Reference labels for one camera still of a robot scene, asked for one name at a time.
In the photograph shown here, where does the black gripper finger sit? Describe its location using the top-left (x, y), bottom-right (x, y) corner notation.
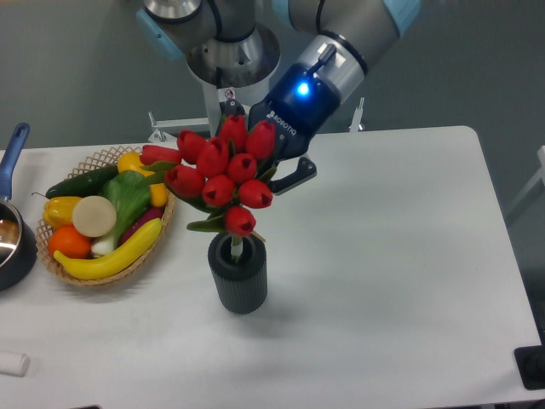
top-left (219, 98), bottom-right (245, 128)
top-left (269, 155), bottom-right (317, 195)

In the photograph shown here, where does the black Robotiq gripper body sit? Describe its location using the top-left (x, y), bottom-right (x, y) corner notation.
top-left (249, 63), bottom-right (341, 161)

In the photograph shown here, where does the red tulip bouquet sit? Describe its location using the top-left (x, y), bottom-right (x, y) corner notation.
top-left (141, 114), bottom-right (276, 263)

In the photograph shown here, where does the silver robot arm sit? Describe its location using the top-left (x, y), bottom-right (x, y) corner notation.
top-left (136, 0), bottom-right (421, 194)

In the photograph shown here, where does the dark grey ribbed vase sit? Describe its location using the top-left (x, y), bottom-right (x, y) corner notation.
top-left (208, 233), bottom-right (267, 314)

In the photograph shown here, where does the yellow squash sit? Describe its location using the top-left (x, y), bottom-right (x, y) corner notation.
top-left (118, 152), bottom-right (169, 208)

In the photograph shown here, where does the green bok choy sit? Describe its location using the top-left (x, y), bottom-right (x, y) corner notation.
top-left (91, 170), bottom-right (151, 257)

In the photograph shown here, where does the purple eggplant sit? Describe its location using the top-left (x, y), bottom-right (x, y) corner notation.
top-left (119, 207), bottom-right (164, 245)

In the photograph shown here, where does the green cucumber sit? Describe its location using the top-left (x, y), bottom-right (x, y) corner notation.
top-left (32, 165), bottom-right (118, 199)

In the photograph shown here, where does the woven wicker basket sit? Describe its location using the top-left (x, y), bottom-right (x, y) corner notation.
top-left (35, 146), bottom-right (175, 286)

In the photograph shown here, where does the beige round disc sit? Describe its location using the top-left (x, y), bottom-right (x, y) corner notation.
top-left (72, 196), bottom-right (117, 238)

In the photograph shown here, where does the yellow bell pepper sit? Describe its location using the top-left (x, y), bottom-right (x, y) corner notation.
top-left (43, 196), bottom-right (82, 229)

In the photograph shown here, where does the orange fruit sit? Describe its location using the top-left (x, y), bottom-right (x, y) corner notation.
top-left (48, 226), bottom-right (91, 259)

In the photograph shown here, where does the yellow banana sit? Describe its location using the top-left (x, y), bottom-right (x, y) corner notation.
top-left (54, 218), bottom-right (163, 280)

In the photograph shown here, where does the black device at table edge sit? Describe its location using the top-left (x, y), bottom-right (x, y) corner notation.
top-left (513, 345), bottom-right (544, 390)

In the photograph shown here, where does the white cylinder object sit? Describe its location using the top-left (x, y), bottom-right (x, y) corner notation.
top-left (0, 350), bottom-right (31, 377)

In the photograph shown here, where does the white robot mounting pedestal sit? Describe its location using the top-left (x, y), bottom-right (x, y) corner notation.
top-left (148, 84), bottom-right (251, 147)

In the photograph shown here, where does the white frame at right edge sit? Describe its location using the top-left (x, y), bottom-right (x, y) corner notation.
top-left (504, 146), bottom-right (544, 227)

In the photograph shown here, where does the dark pot with blue handle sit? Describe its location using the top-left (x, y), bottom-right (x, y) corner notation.
top-left (1, 123), bottom-right (37, 291)

